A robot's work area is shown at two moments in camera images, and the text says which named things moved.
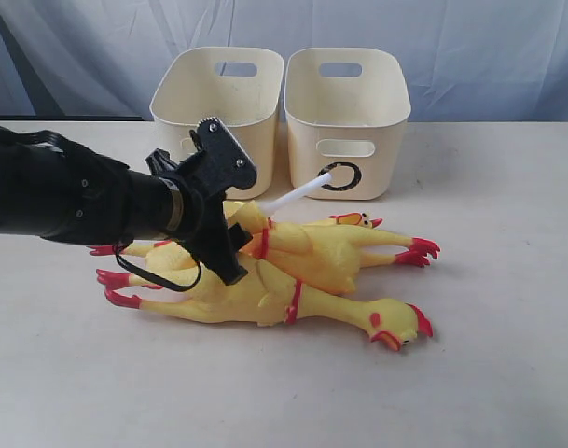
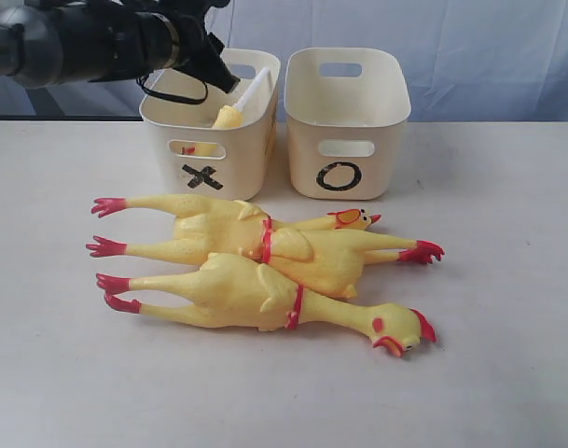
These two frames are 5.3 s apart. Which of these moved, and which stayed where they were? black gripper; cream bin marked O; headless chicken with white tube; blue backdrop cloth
Moved: headless chicken with white tube; black gripper
Stayed: blue backdrop cloth; cream bin marked O
